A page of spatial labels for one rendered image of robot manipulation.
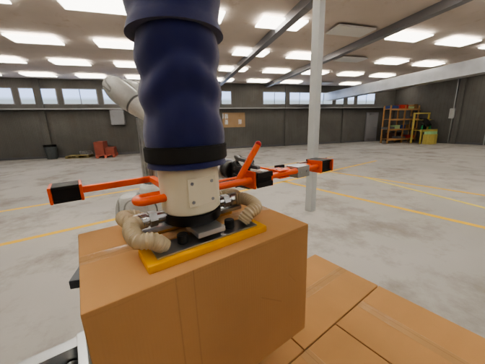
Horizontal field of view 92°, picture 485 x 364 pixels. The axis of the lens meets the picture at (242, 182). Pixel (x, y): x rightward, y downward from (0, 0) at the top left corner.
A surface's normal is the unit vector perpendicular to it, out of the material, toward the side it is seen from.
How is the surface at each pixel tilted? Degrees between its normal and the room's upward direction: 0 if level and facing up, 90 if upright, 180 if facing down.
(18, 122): 90
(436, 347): 0
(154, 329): 90
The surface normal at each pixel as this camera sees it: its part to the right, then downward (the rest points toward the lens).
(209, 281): 0.58, 0.18
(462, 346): -0.03, -0.97
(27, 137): 0.29, 0.21
